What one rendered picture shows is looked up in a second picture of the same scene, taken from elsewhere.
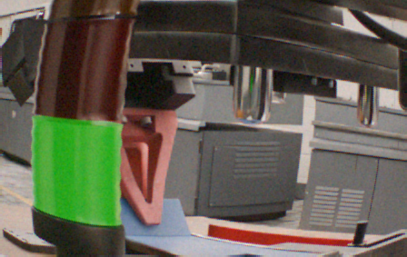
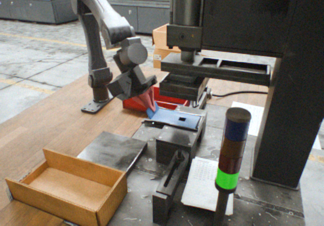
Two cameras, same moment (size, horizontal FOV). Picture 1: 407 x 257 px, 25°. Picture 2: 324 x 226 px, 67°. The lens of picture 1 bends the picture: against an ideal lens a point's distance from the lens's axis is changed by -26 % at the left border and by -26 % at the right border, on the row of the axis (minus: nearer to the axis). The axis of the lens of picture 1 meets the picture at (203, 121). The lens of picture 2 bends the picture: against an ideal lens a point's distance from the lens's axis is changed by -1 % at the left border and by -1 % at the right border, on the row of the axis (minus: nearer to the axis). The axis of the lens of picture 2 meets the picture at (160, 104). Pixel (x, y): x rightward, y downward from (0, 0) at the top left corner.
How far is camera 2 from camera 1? 42 cm
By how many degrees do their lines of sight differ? 35
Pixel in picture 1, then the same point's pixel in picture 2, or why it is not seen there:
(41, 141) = (228, 177)
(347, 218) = not seen: hidden behind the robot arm
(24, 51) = (123, 89)
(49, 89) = (231, 170)
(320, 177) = not seen: hidden behind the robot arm
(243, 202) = (66, 17)
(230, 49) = (196, 99)
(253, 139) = (64, 0)
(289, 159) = not seen: hidden behind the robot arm
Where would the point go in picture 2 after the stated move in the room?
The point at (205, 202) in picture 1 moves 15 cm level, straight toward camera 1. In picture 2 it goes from (57, 18) to (57, 19)
